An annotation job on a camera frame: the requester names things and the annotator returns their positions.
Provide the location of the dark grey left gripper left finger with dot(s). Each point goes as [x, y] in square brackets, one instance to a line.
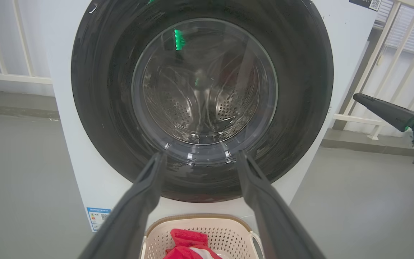
[128, 216]

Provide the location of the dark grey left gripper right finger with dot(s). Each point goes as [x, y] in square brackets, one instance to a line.
[275, 223]

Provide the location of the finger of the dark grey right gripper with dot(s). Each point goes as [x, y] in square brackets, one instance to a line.
[386, 110]

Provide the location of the red and white garment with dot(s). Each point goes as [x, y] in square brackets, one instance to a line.
[187, 242]

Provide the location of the cream basket with brown rim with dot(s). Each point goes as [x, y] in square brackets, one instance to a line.
[228, 233]

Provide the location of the white front-load washing machine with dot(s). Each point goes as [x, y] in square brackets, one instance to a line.
[343, 54]

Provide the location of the blue energy label sticker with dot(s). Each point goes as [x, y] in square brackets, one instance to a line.
[97, 217]

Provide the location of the white railing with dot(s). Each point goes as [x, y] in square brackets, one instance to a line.
[390, 46]
[13, 77]

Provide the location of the dark QR code sticker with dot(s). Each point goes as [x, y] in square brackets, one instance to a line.
[368, 3]

